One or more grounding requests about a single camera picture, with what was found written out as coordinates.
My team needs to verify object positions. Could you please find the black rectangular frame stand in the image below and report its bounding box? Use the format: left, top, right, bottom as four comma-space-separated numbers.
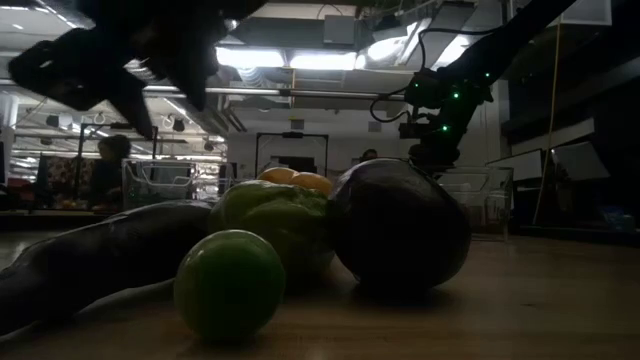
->
254, 131, 330, 181

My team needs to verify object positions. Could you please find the round ceiling light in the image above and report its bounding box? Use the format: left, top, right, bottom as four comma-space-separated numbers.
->
366, 37, 404, 62

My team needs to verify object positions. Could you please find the green bell pepper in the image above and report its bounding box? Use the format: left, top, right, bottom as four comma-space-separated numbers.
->
207, 179, 336, 286

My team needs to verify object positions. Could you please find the grey ceiling box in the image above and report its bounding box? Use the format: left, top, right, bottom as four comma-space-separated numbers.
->
322, 14, 357, 46

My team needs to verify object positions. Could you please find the white slanted panel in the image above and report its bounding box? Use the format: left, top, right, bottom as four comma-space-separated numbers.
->
551, 141, 612, 181
487, 148, 545, 182

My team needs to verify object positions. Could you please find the long horizontal ceiling pipe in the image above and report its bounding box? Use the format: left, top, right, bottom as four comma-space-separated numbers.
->
0, 78, 416, 101

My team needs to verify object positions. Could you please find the rectangular ceiling light panel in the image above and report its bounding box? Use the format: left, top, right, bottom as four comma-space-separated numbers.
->
288, 51, 359, 72
215, 47, 287, 70

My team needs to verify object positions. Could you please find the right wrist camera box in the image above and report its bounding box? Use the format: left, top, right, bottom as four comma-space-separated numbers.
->
398, 122, 437, 141

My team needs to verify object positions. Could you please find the black metal rack frame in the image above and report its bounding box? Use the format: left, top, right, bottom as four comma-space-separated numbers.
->
74, 123, 160, 201

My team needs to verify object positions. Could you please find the yellow hanging cable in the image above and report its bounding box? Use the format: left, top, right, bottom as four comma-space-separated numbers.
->
531, 24, 562, 226

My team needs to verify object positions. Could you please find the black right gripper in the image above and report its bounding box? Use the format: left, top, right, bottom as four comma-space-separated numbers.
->
407, 102, 476, 174

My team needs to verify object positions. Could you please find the floral patterned cloth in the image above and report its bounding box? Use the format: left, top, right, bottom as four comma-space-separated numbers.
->
47, 157, 94, 204

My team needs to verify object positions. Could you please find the yellow bell pepper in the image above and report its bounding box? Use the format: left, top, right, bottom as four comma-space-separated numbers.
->
256, 166, 335, 197

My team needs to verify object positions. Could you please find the clear plastic bin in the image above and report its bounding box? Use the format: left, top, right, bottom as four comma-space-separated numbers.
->
121, 158, 236, 212
434, 165, 515, 242

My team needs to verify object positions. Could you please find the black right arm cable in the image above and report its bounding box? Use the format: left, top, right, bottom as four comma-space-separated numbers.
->
368, 27, 501, 125

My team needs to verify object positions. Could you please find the black table edge rail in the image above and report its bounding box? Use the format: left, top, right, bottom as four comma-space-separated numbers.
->
0, 209, 126, 232

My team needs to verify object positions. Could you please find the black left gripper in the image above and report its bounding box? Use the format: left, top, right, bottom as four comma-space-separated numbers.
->
7, 0, 269, 141

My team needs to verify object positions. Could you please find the dark purple eggplant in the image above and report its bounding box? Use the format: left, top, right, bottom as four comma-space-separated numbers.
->
0, 199, 214, 336

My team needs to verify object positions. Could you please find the round purple eggplant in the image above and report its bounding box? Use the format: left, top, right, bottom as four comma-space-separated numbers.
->
327, 157, 472, 294

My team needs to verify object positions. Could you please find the shiny green round fruit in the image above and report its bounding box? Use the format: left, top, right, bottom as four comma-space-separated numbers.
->
172, 228, 287, 345

